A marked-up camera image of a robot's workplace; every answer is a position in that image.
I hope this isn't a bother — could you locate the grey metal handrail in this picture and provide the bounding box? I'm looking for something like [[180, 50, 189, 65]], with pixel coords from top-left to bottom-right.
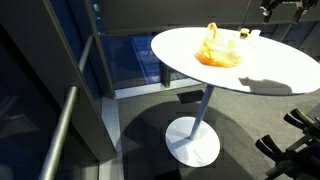
[[38, 34, 95, 180]]

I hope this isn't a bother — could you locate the white table pole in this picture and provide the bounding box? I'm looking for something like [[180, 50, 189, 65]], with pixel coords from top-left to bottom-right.
[[189, 83, 215, 140]]

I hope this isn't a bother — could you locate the black floor plate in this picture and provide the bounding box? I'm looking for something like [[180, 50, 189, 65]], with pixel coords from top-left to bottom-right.
[[176, 89, 205, 105]]

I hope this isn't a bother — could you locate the yellow capped dark bottle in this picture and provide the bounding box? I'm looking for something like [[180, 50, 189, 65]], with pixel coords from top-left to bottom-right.
[[239, 28, 251, 38]]

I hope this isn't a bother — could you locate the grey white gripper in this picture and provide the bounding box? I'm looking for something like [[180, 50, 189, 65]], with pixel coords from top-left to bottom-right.
[[260, 0, 318, 24]]

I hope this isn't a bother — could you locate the round white table base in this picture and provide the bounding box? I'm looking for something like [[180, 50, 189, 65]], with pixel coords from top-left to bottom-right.
[[164, 115, 222, 168]]

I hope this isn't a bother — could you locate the black tripod stand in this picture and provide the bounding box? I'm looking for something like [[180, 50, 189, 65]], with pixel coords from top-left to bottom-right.
[[254, 107, 320, 180]]

